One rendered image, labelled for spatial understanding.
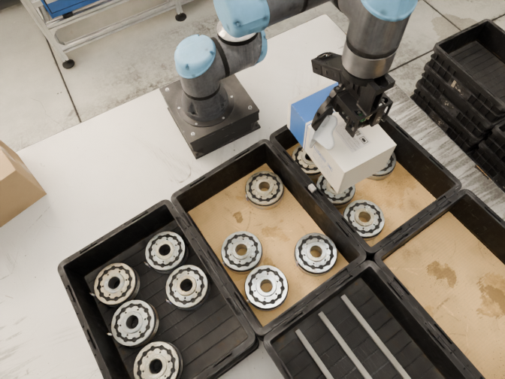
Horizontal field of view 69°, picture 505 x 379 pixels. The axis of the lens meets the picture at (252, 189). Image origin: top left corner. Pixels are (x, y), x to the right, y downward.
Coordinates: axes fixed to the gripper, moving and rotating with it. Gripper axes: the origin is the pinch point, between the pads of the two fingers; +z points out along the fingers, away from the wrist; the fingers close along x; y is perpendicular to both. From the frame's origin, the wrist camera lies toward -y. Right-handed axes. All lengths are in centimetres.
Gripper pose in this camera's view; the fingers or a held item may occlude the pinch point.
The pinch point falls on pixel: (337, 129)
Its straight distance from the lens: 78.0
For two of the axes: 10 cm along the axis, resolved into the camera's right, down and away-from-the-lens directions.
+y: 4.8, 7.7, -4.1
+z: 0.6, 4.4, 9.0
